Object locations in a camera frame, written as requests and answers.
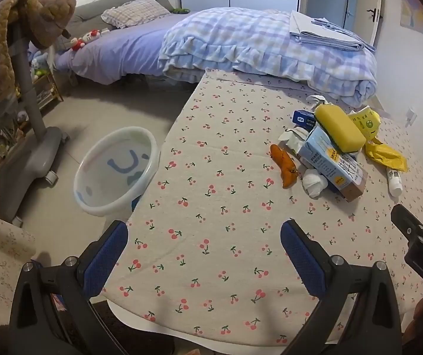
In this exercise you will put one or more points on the light blue carton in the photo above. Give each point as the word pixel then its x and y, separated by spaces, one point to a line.
pixel 326 159

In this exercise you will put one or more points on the white tissue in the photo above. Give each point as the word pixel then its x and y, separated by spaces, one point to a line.
pixel 314 183

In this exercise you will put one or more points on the red white plush toy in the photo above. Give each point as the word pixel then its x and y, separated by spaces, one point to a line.
pixel 77 44

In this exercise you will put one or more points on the purple bed sheet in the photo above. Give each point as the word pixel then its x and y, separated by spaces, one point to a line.
pixel 122 48

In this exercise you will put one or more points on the white plastic basin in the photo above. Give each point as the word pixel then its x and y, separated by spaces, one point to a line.
pixel 96 177

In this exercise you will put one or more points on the wooden shelf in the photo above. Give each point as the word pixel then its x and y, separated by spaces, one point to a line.
pixel 47 92

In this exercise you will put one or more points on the pastel plush toys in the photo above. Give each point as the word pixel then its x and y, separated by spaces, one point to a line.
pixel 39 64

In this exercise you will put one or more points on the cherry print tablecloth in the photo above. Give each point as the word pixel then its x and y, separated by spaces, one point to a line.
pixel 215 192

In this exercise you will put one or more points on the grey wheeled chair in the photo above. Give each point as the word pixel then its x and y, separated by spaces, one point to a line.
pixel 30 118

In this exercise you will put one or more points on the blue checked ruffled quilt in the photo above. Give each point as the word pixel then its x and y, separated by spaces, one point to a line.
pixel 252 40

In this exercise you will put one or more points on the yellow sponge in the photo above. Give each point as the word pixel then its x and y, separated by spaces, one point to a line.
pixel 339 125

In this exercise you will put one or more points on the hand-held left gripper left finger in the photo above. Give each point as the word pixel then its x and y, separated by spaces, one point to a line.
pixel 104 259

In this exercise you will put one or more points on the small green toy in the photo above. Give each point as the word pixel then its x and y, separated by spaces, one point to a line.
pixel 180 10

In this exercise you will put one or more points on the white wall socket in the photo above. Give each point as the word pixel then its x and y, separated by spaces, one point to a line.
pixel 411 116

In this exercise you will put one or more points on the orange carrot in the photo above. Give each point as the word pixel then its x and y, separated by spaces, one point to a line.
pixel 285 164

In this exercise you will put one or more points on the grey headboard cushion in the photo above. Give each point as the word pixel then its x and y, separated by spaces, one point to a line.
pixel 96 5

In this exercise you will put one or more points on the brown plush bear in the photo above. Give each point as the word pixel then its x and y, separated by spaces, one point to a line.
pixel 52 14

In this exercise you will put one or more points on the white red-bow plush toy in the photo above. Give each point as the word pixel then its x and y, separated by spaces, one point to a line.
pixel 93 36

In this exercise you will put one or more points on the blue snack box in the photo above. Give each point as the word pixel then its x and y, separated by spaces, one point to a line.
pixel 302 118

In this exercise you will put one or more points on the folded light blue cloth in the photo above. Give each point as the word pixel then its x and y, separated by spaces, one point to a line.
pixel 322 31

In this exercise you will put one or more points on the white printed wrapper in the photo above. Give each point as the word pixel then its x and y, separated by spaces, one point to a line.
pixel 290 138

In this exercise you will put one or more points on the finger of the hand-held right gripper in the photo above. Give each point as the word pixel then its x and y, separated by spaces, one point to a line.
pixel 405 222

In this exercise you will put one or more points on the yellow plastic bag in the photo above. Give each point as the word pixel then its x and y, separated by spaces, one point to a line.
pixel 385 153

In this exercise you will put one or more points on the checked pillow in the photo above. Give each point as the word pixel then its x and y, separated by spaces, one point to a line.
pixel 137 11

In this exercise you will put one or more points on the small white bottle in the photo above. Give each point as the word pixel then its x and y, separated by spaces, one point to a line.
pixel 394 183

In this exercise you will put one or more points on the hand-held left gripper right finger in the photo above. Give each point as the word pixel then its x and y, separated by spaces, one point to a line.
pixel 303 262

